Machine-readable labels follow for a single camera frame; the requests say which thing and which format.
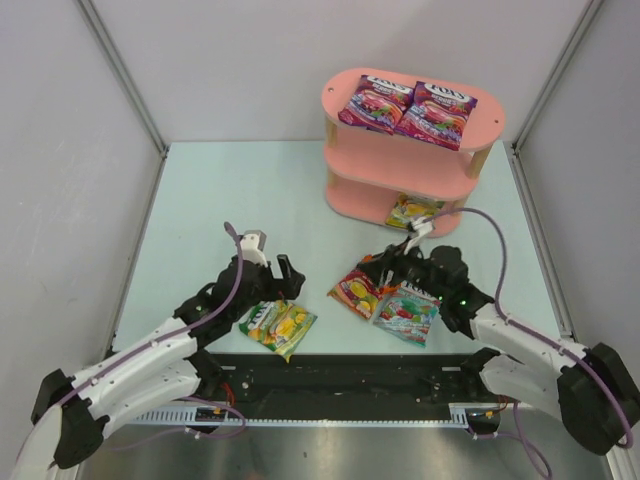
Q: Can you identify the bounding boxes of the green spring tea candy bag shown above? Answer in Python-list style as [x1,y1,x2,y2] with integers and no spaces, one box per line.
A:
[385,193,445,229]

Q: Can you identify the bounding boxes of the aluminium corner frame post right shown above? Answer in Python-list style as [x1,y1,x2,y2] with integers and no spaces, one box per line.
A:
[510,0,605,155]

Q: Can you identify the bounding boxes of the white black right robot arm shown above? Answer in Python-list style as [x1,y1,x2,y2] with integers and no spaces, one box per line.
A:
[357,245,639,455]

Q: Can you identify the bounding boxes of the orange fruits candy bag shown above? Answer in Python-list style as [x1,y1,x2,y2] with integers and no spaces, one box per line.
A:
[327,267,399,320]

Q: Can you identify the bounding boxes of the aluminium corner frame post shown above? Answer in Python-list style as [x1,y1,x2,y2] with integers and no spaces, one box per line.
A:
[510,0,605,155]
[74,0,169,159]

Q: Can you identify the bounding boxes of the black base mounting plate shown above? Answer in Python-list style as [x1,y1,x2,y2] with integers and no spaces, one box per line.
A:
[170,350,499,403]

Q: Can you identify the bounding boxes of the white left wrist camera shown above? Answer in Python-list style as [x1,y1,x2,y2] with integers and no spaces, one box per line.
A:
[240,230,269,267]

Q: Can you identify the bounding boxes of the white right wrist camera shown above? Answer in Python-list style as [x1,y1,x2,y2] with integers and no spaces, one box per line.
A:
[403,216,434,255]

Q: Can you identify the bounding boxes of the purple berries candy bag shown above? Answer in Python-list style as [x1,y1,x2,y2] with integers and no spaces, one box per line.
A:
[338,75,414,135]
[394,81,478,151]

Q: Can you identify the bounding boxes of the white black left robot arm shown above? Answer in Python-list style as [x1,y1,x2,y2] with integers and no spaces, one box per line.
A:
[11,255,305,479]

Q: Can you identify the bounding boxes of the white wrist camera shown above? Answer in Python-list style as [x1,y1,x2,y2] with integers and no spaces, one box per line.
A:
[240,230,269,267]
[403,216,434,255]

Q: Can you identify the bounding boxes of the teal mint blossom candy bag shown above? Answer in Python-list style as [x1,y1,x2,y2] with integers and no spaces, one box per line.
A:
[372,282,441,347]

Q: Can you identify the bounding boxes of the pink three-tier shelf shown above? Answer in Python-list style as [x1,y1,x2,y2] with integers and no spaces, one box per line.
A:
[321,67,506,225]

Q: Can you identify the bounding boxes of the aluminium corner frame post left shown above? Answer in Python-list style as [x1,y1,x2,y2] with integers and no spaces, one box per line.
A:
[74,0,169,159]

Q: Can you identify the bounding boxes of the white slotted cable duct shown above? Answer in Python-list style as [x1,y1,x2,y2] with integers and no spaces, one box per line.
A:
[117,402,498,428]

